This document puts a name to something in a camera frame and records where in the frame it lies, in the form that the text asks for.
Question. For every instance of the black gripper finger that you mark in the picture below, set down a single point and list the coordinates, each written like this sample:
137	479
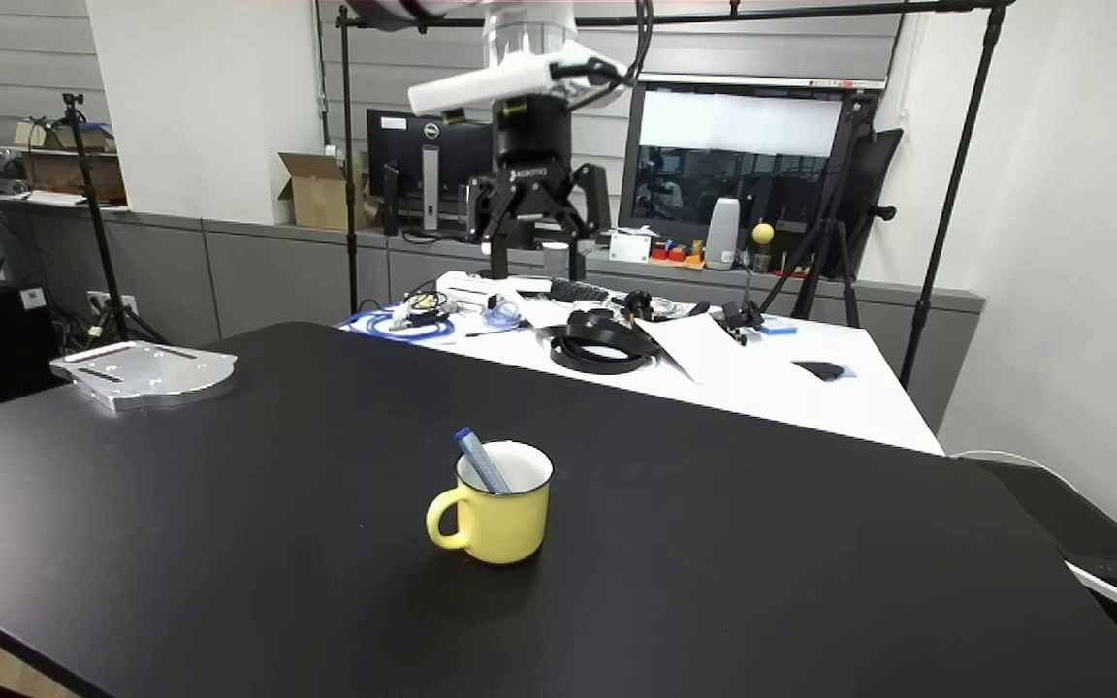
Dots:
577	226
498	238

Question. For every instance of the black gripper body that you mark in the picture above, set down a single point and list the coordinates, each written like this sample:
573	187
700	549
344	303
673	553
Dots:
533	139

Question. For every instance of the blue capped whiteboard marker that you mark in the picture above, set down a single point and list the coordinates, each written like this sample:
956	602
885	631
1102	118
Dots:
475	456

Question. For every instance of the yellow enamel mug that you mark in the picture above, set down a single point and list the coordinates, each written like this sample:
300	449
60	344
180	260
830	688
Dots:
505	529

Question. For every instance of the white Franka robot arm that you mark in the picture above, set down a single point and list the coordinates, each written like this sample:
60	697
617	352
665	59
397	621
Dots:
484	87

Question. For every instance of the white box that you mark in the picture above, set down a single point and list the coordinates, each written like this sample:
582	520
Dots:
631	248

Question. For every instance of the white desk devices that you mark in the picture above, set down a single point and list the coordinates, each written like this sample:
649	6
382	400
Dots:
475	298

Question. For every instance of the red orange small blocks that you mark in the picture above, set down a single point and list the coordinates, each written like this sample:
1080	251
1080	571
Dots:
677	255

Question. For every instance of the black Dell monitor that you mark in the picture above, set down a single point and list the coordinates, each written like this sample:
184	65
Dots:
426	162

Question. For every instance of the grey white speaker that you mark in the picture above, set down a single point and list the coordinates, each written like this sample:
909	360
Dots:
724	233

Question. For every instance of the large black monitor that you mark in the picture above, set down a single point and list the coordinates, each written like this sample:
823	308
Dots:
740	162

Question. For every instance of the open cardboard box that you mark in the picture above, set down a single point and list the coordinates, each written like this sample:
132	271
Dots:
318	197

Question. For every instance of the yellow ball on black stand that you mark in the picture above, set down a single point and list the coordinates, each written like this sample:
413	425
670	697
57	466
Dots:
761	233

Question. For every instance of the small blue item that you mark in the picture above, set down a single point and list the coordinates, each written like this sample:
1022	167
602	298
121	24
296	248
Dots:
777	329

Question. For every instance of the grey partition counter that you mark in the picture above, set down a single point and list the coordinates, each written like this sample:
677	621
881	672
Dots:
273	273

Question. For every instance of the black computer mouse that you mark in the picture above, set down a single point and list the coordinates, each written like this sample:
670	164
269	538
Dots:
823	370

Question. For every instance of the black light stand pole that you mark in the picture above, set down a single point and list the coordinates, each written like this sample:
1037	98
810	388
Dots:
956	182

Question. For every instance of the slim black tripod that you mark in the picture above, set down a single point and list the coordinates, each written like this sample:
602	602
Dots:
94	220

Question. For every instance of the small brown cardboard box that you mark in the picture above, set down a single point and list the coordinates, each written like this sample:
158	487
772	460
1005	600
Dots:
68	178

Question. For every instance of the black overhead frame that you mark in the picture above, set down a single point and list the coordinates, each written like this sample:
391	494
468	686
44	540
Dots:
351	157

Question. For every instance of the black camera tripod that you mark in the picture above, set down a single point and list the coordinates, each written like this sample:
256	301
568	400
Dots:
846	220

